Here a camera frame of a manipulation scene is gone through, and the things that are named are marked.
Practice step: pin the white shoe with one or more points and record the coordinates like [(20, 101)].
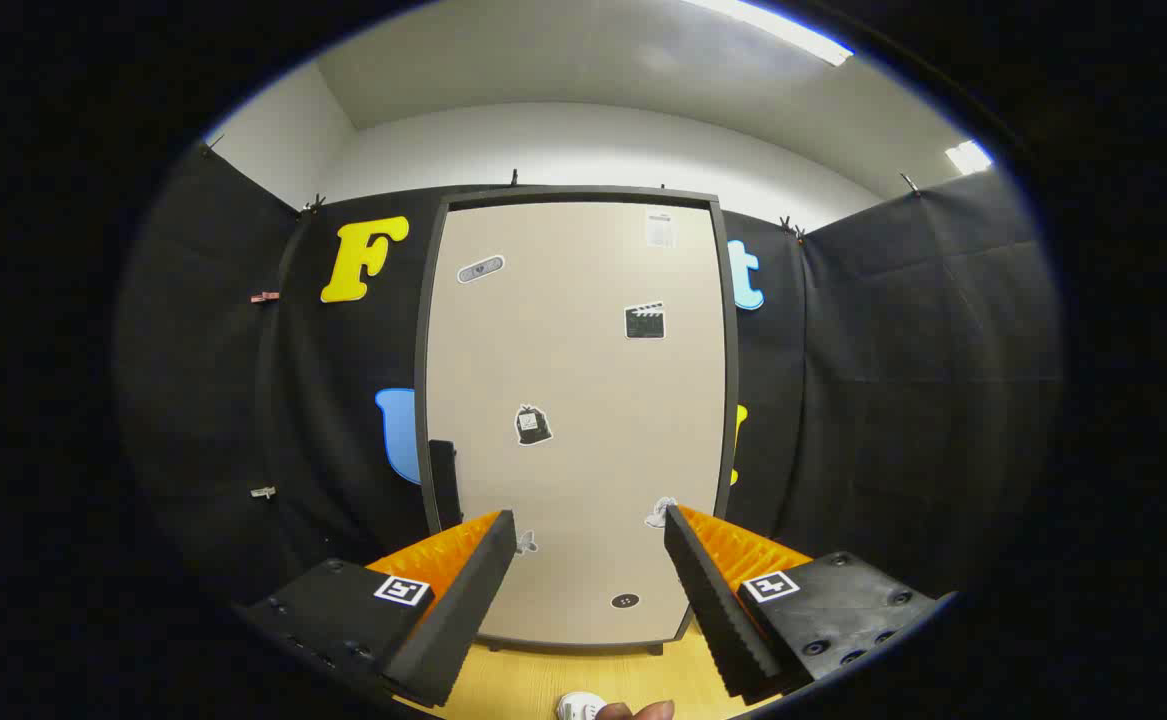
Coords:
[(578, 708)]

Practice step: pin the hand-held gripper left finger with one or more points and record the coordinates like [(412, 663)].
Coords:
[(463, 620)]

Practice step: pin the small ceiling light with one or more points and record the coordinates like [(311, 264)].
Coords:
[(968, 157)]

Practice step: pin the dark grey shoe cabinet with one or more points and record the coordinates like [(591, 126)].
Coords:
[(733, 400)]

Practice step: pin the black backdrop cloth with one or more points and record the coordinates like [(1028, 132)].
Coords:
[(893, 380)]

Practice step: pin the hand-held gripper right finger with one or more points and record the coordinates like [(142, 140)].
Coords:
[(718, 610)]

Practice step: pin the long ceiling light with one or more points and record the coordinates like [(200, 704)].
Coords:
[(793, 35)]

